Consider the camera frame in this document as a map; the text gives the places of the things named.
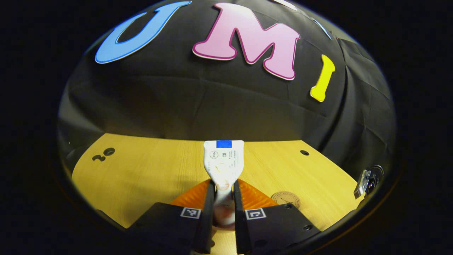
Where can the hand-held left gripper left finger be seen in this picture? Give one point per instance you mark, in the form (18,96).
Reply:
(208,216)

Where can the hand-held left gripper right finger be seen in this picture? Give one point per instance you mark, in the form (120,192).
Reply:
(239,219)

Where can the white toothpaste tube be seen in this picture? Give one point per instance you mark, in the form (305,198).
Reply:
(223,163)

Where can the black backdrop cloth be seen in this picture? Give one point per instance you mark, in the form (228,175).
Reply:
(212,102)

